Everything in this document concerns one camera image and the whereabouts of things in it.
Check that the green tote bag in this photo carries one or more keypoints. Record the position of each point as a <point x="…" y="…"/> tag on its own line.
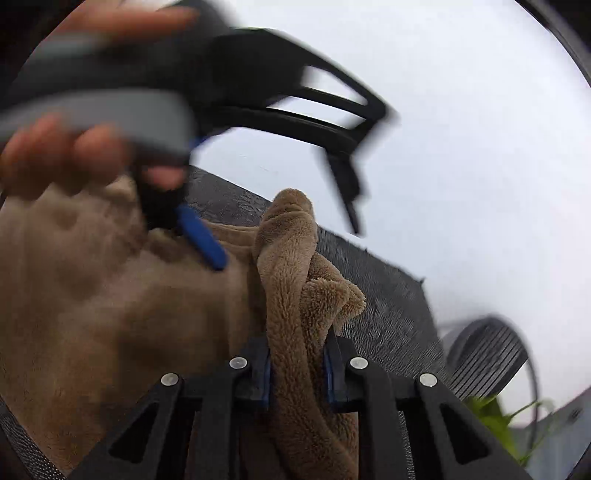
<point x="489" y="415"/>

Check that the person's left hand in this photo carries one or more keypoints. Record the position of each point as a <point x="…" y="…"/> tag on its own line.
<point x="55" y="157"/>

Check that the black mesh chair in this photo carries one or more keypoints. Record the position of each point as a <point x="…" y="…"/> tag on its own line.
<point x="489" y="355"/>

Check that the brown fleece sweater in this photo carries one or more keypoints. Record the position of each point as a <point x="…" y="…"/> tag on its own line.
<point x="115" y="323"/>

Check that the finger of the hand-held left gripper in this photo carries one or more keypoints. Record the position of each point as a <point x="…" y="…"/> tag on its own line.
<point x="339" y="141"/>
<point x="203" y="240"/>

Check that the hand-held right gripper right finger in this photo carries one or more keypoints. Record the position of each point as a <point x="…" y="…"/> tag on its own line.
<point x="330" y="378"/>

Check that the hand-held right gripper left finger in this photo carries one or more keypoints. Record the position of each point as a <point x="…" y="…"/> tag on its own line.
<point x="267" y="383"/>

